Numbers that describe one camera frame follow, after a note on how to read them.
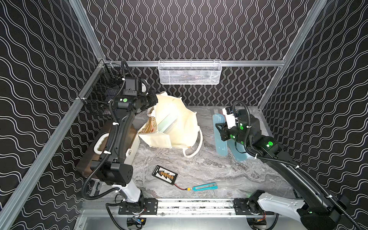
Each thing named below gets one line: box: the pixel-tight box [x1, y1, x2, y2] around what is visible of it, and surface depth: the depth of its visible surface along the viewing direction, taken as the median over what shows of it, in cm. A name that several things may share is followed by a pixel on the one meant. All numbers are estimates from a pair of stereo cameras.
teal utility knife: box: [192, 182, 219, 192], surface depth 83 cm
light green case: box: [157, 113, 178, 133], surface depth 103 cm
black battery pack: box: [151, 164, 178, 185], surface depth 85 cm
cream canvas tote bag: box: [138, 92, 204, 158], surface depth 94 cm
